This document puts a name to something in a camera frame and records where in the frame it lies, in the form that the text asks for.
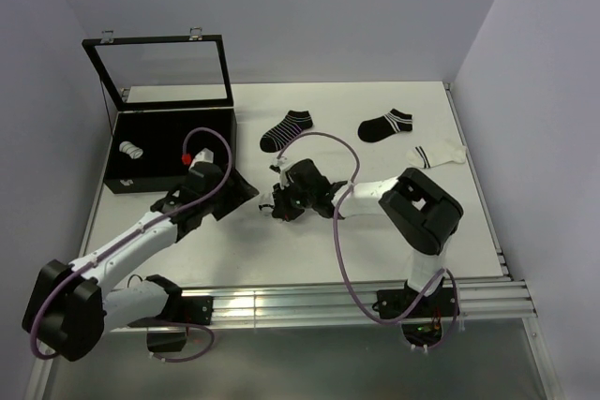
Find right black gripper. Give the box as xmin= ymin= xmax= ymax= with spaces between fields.
xmin=274 ymin=177 xmax=316 ymax=222

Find white sock black thin stripes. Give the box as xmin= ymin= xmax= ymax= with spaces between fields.
xmin=118 ymin=141 xmax=143 ymax=159

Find black white-striped sock white toe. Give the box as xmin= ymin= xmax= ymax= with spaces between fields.
xmin=258 ymin=192 xmax=282 ymax=220

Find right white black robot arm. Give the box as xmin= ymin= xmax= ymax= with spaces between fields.
xmin=270 ymin=157 xmax=464 ymax=316

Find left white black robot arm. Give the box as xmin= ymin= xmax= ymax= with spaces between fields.
xmin=22 ymin=162 xmax=259 ymax=362

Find black sock with purple stripes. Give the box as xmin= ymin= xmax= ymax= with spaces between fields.
xmin=259 ymin=111 xmax=313 ymax=154

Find black display case base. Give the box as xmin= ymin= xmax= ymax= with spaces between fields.
xmin=104 ymin=109 xmax=237 ymax=194

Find black glass-panel case lid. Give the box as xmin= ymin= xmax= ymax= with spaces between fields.
xmin=82 ymin=27 xmax=233 ymax=112

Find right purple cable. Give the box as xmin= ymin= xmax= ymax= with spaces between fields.
xmin=276 ymin=131 xmax=459 ymax=349

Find purple cable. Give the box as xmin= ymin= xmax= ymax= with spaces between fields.
xmin=276 ymin=131 xmax=459 ymax=349
xmin=30 ymin=127 xmax=233 ymax=363

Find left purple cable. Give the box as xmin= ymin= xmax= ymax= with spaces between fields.
xmin=30 ymin=127 xmax=233 ymax=363

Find aluminium front frame rail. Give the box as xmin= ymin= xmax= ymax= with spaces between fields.
xmin=25 ymin=278 xmax=563 ymax=399

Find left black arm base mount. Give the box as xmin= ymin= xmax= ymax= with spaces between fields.
xmin=146 ymin=295 xmax=216 ymax=361

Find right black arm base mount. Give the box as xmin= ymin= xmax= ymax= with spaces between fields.
xmin=374 ymin=287 xmax=460 ymax=349

